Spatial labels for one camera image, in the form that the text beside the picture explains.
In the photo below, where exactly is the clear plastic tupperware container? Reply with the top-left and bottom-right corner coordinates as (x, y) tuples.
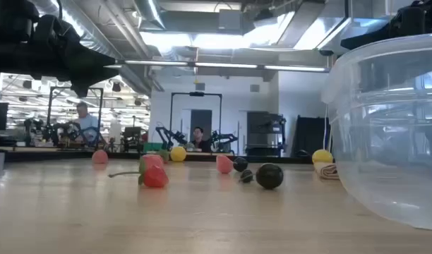
(320, 32), (432, 232)

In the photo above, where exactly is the small dark blackberry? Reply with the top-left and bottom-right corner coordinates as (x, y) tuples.
(239, 169), (254, 184)

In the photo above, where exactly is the black panel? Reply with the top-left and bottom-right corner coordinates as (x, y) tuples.
(292, 115), (330, 158)

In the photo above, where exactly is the black equipment rack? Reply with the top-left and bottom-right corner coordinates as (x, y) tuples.
(246, 111), (287, 157)

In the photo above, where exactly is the white hanging cable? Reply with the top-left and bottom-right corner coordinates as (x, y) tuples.
(323, 104), (332, 152)

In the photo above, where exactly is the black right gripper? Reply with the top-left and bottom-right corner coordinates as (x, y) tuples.
(340, 0), (432, 50)

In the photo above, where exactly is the green box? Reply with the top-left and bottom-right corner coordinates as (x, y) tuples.
(143, 142), (164, 153)

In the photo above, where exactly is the grey door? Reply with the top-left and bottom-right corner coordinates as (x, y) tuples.
(190, 109), (213, 142)

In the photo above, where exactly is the person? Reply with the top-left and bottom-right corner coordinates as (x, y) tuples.
(74, 101), (100, 147)
(189, 126), (212, 153)

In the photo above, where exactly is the silver ventilation duct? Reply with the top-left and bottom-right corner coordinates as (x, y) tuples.
(28, 0), (167, 96)

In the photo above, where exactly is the red strawberry long stem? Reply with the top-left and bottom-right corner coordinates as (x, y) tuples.
(108, 164), (169, 188)

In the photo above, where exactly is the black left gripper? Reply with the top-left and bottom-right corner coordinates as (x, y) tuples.
(11, 13), (120, 99)

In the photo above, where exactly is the yellow lemon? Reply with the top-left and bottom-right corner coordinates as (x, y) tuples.
(311, 149), (334, 164)
(169, 146), (187, 163)

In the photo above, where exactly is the ceiling strip light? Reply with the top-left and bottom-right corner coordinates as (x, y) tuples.
(194, 62), (258, 69)
(124, 60), (189, 67)
(263, 65), (326, 73)

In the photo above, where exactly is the black background gantry frame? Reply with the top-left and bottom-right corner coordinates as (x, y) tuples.
(169, 91), (223, 153)
(46, 86), (104, 148)

